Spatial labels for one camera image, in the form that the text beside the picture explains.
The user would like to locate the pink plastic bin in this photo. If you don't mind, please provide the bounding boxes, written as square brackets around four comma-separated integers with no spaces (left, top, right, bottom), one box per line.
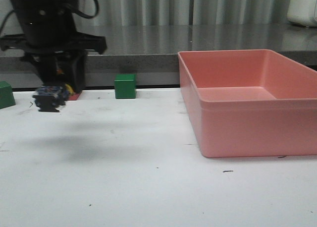
[178,50,317,158]

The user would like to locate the green cube on left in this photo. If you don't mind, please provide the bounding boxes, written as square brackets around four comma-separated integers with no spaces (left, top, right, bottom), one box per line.
[0,81,16,109]

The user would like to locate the yellow push button switch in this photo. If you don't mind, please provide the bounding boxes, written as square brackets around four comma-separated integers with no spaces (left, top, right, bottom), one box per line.
[32,82,74,113]

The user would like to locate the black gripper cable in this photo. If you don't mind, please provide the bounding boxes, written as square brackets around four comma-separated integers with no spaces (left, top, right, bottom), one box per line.
[66,0,100,19]

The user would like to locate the grey curtain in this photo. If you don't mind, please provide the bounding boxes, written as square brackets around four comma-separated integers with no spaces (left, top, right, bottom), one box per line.
[0,0,293,27]

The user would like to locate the white kitchen appliance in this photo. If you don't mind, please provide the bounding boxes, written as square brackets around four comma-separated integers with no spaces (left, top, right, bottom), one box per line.
[287,0,317,27]

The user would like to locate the green cube near bin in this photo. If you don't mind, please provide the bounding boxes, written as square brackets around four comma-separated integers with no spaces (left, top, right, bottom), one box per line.
[114,74,136,99]

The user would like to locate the grey stone counter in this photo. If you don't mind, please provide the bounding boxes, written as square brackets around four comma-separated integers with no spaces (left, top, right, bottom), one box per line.
[0,23,317,89]

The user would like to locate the pink cube at back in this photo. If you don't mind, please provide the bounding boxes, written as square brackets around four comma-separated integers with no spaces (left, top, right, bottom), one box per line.
[68,93,81,101]

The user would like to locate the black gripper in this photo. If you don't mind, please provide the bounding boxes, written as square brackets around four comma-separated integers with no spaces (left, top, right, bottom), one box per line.
[0,0,107,93]

